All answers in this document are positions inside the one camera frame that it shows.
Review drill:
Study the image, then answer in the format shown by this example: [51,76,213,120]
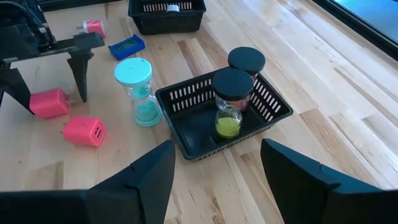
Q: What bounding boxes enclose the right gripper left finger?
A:
[0,139,177,224]

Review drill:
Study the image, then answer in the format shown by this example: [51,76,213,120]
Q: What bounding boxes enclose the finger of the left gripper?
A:
[66,49,95,103]
[0,68,35,116]

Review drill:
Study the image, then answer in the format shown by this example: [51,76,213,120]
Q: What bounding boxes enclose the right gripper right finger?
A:
[260,138,398,224]

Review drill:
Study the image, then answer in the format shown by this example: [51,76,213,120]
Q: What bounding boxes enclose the pink USB wall charger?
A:
[60,115,108,148]
[29,88,77,120]
[76,19,106,39]

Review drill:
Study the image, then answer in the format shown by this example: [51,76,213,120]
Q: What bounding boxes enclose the teal sand hourglass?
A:
[113,57,164,128]

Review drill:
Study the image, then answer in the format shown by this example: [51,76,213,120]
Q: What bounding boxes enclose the blue digital timer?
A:
[108,34,146,62]

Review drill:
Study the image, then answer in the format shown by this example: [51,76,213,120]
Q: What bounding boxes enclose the yellow-green sand hourglass black caps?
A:
[211,67,255,141]

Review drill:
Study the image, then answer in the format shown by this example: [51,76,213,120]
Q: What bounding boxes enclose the red sand hourglass black caps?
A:
[227,46,267,113]

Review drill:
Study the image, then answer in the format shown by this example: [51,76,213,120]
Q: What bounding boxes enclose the black slotted plastic basket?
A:
[127,0,207,35]
[155,66,294,162]

